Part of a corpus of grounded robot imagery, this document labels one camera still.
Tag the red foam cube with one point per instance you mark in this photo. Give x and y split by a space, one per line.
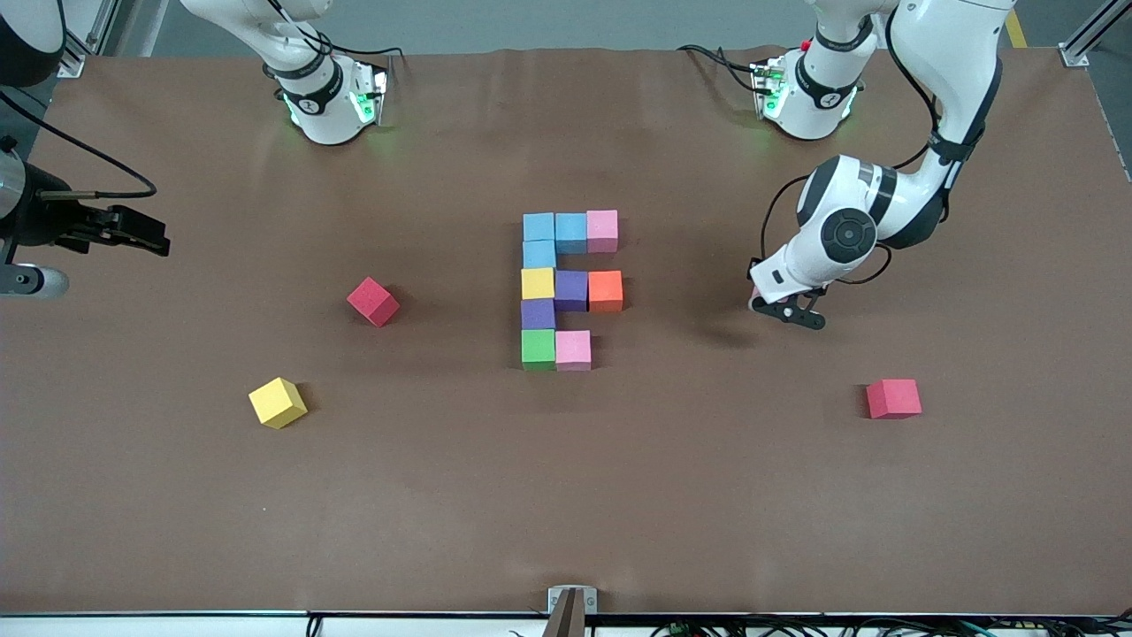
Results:
893 398
372 301

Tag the purple foam cube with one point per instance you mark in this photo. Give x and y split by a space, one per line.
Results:
538 314
571 291

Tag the brown table mat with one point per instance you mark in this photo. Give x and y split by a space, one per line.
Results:
566 513

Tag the yellow foam cube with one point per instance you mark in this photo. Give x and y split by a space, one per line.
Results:
277 402
538 283

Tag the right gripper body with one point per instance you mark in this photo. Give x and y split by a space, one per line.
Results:
46 219

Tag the aluminium frame post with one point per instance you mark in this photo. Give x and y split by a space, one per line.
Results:
72 64
1074 55

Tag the blue foam cube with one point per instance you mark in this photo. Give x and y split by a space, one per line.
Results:
539 255
571 234
538 227

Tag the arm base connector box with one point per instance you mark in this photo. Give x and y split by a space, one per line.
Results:
367 97
768 88

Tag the green foam cube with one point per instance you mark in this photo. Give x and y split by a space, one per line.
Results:
539 349

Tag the orange foam cube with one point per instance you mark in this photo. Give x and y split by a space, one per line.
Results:
606 291

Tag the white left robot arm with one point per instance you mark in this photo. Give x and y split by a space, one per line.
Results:
937 62

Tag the grey metal table clamp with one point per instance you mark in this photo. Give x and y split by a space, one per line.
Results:
571 610

